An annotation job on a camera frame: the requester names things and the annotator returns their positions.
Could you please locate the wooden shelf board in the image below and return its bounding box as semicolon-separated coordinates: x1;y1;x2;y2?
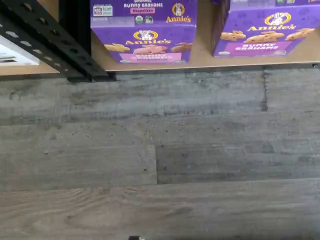
0;59;68;76
90;31;320;73

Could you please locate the purple Annie's box pink patch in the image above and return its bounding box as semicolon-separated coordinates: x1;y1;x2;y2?
89;0;199;64

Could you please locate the plain white carton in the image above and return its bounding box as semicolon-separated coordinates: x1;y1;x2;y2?
0;34;41;67

